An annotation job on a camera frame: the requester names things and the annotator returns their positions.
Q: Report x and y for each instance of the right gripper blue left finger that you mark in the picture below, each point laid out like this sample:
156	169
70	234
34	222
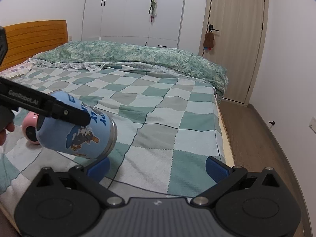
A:
87	178

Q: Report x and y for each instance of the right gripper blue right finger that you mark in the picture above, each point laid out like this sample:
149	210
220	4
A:
227	179

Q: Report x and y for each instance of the light blue printed cup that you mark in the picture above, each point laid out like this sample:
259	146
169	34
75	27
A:
92	141

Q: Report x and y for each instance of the pink round cup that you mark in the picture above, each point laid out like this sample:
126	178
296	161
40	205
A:
29	127

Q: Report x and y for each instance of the person's left hand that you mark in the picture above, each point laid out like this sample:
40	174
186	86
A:
3	133

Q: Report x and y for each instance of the floral pillow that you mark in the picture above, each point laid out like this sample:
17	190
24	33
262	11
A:
16	71

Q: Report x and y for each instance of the orange wooden headboard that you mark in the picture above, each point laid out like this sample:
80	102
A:
28	39

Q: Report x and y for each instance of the checkered green bed blanket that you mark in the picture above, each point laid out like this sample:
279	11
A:
167	127

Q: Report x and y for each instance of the green floral duvet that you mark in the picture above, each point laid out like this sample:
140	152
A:
96	55

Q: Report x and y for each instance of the white wardrobe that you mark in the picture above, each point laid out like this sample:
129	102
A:
128	21

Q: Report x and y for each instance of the beige wooden door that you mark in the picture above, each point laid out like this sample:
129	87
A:
239	28

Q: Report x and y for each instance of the green hanging plush toy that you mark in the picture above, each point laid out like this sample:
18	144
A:
152	10

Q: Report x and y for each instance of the white wall switch panel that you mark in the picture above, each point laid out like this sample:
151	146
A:
312	124

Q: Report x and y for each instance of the brown plush toy on handle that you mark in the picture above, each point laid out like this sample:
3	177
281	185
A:
208	43

